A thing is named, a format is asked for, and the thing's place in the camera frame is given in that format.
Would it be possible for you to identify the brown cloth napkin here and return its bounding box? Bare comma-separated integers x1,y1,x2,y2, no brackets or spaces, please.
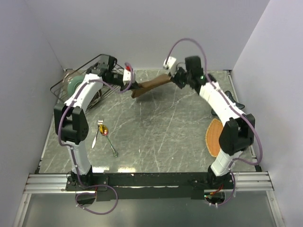
131,74,171,98

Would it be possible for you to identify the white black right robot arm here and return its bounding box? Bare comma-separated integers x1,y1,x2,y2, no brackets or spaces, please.
163,56,255,189

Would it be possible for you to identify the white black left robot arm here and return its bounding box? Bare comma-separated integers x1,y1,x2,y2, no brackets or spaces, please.
53,54,135,190

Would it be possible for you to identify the brown ceramic bowl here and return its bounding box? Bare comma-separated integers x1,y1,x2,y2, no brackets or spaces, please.
87,89,102,110

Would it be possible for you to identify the green ceramic bowl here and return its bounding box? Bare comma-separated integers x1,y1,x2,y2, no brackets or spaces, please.
67,75,85,97

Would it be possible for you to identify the clear glass jar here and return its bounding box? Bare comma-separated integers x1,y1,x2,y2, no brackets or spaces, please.
62,70,77,87

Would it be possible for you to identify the silver fork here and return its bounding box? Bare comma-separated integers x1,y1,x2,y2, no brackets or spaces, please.
91,120,104,148

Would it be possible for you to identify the iridescent spoon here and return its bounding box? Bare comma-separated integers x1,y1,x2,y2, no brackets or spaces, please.
99,124,118,157

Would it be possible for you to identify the orange woven placemat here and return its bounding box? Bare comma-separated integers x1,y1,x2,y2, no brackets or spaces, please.
205,119,223,157

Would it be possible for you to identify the blue star-shaped dish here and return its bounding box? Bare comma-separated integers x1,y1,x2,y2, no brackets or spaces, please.
208,90,245,120

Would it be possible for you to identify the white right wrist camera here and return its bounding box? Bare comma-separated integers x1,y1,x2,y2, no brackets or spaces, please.
163,56,177,74

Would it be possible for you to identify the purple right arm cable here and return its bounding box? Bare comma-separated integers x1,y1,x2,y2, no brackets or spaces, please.
165,38,264,209

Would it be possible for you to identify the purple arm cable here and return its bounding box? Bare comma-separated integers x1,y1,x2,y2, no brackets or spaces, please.
57,61,136,215
165,38,264,209

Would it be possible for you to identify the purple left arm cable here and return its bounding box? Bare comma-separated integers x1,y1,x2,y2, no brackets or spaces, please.
57,61,136,215

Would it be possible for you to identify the aluminium frame rail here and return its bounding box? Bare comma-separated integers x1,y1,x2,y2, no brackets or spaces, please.
24,172,274,193

